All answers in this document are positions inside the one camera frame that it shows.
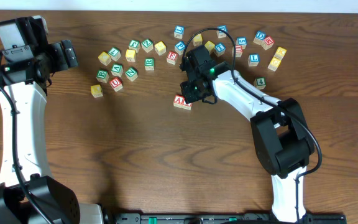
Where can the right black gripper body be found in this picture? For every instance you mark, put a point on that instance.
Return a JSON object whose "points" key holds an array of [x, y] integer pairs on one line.
{"points": [[192, 91]]}

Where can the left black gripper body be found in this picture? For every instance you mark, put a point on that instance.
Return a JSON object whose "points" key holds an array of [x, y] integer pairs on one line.
{"points": [[53, 60]]}

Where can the red I block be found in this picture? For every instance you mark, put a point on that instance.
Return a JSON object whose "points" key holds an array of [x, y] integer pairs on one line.
{"points": [[187, 106]]}

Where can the red A block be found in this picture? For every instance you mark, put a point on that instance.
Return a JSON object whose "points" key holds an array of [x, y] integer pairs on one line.
{"points": [[178, 101]]}

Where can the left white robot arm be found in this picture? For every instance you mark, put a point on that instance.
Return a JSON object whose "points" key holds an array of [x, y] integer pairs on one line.
{"points": [[28, 191]]}

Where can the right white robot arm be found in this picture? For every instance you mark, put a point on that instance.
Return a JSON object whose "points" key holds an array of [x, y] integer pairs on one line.
{"points": [[282, 140]]}

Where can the yellow Q block left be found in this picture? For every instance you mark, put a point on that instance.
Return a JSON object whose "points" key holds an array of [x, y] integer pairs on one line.
{"points": [[104, 58]]}

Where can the red E block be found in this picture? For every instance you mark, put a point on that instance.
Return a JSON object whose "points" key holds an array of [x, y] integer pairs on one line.
{"points": [[172, 57]]}

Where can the yellow block beside T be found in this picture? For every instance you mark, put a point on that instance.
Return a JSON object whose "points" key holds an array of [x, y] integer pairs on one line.
{"points": [[209, 46]]}

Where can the blue T block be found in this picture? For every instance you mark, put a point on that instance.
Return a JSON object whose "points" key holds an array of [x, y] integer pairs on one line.
{"points": [[219, 49]]}

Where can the green B block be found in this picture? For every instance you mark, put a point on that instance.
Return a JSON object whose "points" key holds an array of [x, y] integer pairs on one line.
{"points": [[102, 76]]}

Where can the blue P block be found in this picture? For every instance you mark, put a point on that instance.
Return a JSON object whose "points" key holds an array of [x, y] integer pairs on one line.
{"points": [[179, 47]]}

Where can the yellow block top centre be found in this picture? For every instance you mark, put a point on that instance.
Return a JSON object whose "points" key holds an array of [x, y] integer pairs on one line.
{"points": [[197, 40]]}

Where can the green L block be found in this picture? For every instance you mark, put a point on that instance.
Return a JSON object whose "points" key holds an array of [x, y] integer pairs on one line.
{"points": [[114, 54]]}

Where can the yellow K block left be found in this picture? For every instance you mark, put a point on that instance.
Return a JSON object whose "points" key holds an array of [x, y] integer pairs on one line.
{"points": [[96, 91]]}

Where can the yellow k block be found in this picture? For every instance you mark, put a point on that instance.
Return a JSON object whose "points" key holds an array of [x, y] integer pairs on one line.
{"points": [[96, 91], [280, 53]]}

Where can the green V block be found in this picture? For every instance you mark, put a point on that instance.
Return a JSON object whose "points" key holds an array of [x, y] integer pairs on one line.
{"points": [[117, 70]]}

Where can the red U block right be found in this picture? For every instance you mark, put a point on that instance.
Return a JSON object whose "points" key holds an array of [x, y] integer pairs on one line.
{"points": [[238, 51]]}

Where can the red u block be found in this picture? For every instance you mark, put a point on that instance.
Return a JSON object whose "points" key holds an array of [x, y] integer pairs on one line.
{"points": [[116, 84], [238, 51]]}

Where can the yellow block near Z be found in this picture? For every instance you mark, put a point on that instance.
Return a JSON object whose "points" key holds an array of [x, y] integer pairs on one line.
{"points": [[160, 48]]}

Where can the blue D block top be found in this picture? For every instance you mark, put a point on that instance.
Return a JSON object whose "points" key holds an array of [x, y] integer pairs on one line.
{"points": [[221, 32]]}

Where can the blue d block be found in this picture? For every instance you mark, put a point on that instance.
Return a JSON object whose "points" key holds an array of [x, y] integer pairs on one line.
{"points": [[221, 32], [259, 37]]}

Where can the green R block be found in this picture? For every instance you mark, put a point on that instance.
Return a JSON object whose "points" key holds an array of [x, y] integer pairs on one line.
{"points": [[149, 64]]}

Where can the blue L block top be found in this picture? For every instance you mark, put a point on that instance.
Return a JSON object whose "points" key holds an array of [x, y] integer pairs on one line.
{"points": [[179, 32]]}

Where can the blue l block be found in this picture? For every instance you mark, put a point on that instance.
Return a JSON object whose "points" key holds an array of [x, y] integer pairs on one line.
{"points": [[179, 32], [253, 60]]}

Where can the red U block left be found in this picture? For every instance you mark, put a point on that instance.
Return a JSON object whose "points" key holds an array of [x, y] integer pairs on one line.
{"points": [[116, 84]]}

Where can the blue L block right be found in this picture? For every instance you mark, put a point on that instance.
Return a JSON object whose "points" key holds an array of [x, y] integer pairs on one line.
{"points": [[253, 60]]}

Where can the blue 5 block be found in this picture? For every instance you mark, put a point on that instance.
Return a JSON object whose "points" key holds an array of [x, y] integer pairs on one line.
{"points": [[241, 41]]}

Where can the green 4 block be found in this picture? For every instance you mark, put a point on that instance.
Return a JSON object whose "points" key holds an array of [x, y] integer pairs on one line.
{"points": [[260, 83]]}

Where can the yellow block below J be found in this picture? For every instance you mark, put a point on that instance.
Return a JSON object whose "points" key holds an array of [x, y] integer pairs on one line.
{"points": [[130, 55]]}

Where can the green J block left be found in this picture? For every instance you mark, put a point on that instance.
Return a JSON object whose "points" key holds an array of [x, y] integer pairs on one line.
{"points": [[134, 45]]}

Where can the green Z block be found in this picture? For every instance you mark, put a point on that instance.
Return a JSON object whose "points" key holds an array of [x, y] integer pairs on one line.
{"points": [[147, 45]]}

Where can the green N block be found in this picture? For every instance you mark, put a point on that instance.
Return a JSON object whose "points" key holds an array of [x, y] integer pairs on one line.
{"points": [[131, 73]]}

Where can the blue D block right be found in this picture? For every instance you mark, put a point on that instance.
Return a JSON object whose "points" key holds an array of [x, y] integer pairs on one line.
{"points": [[259, 37]]}

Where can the yellow C block right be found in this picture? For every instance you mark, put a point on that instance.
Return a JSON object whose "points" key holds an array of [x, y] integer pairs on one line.
{"points": [[274, 64]]}

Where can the red M block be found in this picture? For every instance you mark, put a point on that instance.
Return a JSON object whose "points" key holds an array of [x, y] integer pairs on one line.
{"points": [[267, 43]]}

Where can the yellow K block right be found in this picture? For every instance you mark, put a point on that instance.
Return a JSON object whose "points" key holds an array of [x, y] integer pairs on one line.
{"points": [[280, 53]]}

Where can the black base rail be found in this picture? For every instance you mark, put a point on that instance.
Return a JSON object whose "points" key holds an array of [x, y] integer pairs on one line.
{"points": [[257, 218]]}

